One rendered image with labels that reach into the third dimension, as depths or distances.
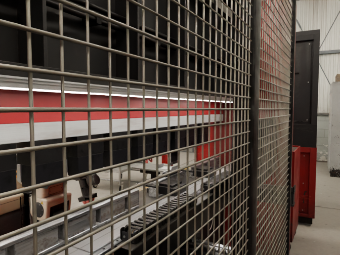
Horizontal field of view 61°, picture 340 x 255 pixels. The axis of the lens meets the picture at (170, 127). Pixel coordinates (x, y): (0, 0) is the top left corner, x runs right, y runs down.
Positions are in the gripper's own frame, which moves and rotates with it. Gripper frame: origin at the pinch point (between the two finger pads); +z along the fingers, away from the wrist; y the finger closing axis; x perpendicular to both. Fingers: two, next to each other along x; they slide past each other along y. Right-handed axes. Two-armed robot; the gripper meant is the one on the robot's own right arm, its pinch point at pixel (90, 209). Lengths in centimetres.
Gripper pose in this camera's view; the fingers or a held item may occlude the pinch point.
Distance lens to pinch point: 189.5
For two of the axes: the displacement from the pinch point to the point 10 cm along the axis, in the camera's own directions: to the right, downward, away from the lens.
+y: 9.2, -2.5, -3.0
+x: 3.0, -0.5, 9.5
